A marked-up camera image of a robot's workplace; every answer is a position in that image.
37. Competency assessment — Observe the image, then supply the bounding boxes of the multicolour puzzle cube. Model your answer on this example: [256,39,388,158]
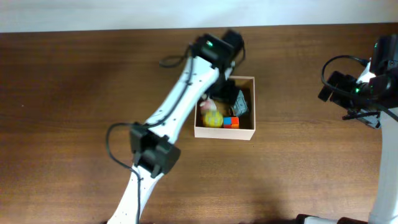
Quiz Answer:
[223,116,239,129]

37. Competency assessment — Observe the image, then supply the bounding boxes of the grey yellow toy truck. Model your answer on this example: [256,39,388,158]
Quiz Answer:
[231,90,249,117]

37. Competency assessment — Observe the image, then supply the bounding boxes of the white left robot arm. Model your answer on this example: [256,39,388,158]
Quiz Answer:
[108,30,245,223]

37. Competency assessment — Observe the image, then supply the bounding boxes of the white cardboard box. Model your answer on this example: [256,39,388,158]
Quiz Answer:
[194,76,256,141]

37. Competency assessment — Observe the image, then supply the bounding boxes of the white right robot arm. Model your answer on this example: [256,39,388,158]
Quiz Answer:
[295,65,397,224]

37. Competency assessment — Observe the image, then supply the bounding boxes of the yellow ball blue letters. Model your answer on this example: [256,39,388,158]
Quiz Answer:
[203,110,223,128]

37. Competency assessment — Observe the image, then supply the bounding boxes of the white duck toy pink hat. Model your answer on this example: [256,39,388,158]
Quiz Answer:
[199,98,217,116]

